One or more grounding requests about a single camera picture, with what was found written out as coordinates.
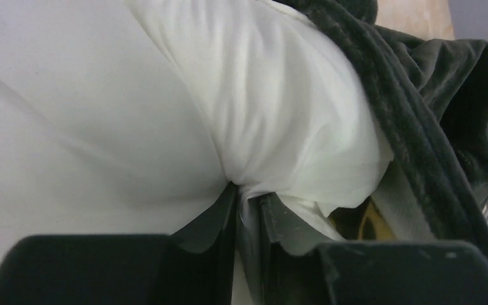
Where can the black floral pillowcase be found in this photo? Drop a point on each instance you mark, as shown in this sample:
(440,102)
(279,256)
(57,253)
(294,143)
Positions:
(431,100)

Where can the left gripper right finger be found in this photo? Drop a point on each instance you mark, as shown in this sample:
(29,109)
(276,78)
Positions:
(299,265)

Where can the white pillow yellow edge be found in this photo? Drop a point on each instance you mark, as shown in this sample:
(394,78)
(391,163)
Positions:
(132,116)

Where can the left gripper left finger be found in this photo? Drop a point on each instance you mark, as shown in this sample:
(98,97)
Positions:
(192,266)

